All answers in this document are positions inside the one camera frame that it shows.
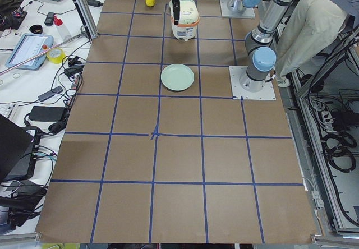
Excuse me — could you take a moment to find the white rice cooker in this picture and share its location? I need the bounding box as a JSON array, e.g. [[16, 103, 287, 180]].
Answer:
[[169, 0, 200, 41]]

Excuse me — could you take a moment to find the black power adapter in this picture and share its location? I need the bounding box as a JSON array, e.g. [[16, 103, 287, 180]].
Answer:
[[29, 106, 65, 122]]

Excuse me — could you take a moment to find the left green plate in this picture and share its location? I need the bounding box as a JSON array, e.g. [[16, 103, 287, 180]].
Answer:
[[160, 64, 195, 91]]

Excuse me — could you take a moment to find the person in beige trousers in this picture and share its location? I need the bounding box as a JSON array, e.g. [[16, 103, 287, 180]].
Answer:
[[274, 0, 358, 87]]

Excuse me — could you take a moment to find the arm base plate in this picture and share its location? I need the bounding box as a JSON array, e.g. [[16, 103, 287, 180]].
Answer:
[[229, 66, 276, 100], [220, 0, 255, 19]]

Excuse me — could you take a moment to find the black laptop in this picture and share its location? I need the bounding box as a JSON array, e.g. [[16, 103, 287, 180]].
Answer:
[[1, 116, 40, 182]]

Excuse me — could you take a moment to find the black phone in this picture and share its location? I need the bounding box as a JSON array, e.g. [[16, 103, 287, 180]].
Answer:
[[44, 12, 55, 26]]

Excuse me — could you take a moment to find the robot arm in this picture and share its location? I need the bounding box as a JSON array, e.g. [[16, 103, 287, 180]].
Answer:
[[239, 0, 293, 92], [227, 0, 261, 12]]

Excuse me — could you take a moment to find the red capped spray bottle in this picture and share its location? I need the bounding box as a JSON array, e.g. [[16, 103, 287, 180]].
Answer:
[[54, 15, 71, 41]]

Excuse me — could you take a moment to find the yellow lemon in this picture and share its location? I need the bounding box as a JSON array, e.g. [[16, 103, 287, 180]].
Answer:
[[145, 0, 155, 7]]

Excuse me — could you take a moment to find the blue tablet near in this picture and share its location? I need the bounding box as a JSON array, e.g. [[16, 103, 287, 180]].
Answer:
[[5, 33, 54, 70]]

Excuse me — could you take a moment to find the aluminium frame post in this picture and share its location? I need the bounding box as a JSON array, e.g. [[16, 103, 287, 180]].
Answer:
[[72, 0, 98, 40]]

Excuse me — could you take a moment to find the yellow tape roll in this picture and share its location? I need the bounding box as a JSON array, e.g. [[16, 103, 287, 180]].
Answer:
[[47, 48, 66, 64]]

